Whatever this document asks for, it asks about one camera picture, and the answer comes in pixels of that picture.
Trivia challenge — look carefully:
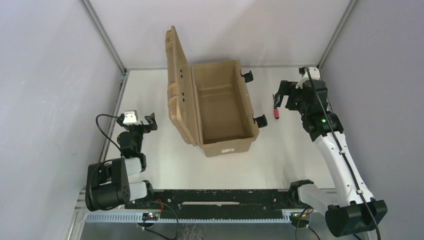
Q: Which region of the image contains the red handled screwdriver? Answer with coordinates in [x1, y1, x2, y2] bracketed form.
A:
[273, 107, 280, 120]

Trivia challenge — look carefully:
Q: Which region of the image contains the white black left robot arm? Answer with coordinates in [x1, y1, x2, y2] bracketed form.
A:
[85, 110, 158, 212]

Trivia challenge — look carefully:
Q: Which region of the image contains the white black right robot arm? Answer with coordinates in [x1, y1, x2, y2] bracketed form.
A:
[273, 80, 388, 240]

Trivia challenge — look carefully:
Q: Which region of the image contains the black front bin latch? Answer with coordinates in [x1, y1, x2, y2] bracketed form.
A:
[253, 114, 268, 129]

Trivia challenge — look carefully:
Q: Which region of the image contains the black bin latch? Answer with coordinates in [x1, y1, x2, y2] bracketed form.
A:
[241, 70, 254, 83]
[253, 114, 268, 129]

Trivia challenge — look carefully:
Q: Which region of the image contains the tan bin lid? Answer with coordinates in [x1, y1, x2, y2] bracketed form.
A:
[165, 25, 199, 146]

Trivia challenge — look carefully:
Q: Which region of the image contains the black rear bin latch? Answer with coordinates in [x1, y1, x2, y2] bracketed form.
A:
[241, 70, 254, 83]

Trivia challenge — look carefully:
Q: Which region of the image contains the tan plastic storage bin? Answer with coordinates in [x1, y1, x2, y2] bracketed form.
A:
[191, 60, 259, 157]

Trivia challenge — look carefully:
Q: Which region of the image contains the left controller board with leds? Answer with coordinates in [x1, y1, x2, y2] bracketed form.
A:
[141, 212, 160, 222]

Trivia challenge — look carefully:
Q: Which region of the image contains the controller board with leds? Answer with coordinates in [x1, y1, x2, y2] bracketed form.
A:
[141, 212, 160, 222]
[289, 212, 311, 229]

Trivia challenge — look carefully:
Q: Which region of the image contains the right controller board with leds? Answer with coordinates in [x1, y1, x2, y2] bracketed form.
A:
[289, 212, 311, 229]

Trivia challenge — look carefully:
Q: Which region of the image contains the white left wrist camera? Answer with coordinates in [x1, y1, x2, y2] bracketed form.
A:
[122, 110, 139, 126]

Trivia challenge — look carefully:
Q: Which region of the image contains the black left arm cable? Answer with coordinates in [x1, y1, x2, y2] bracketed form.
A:
[95, 113, 124, 157]

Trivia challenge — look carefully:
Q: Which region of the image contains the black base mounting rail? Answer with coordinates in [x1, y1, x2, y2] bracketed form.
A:
[124, 189, 307, 221]

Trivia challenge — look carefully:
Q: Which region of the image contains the aluminium frame post left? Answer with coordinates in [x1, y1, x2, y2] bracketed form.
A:
[79, 0, 127, 75]

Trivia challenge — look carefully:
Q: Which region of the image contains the aluminium frame post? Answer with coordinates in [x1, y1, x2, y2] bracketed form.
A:
[316, 0, 360, 69]
[79, 0, 127, 75]

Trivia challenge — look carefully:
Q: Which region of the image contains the aluminium frame post right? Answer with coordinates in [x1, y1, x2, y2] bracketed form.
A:
[316, 0, 360, 69]

